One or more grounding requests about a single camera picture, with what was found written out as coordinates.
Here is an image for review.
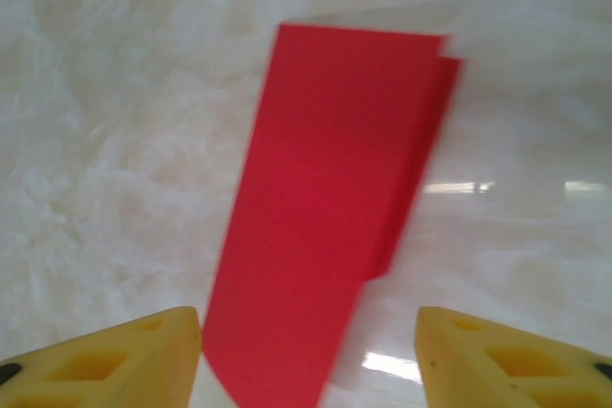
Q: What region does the red cloth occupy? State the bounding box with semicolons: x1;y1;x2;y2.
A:
201;23;468;408

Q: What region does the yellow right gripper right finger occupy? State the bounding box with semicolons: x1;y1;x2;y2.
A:
412;304;612;408

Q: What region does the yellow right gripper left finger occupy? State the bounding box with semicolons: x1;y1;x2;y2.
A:
0;305;203;408

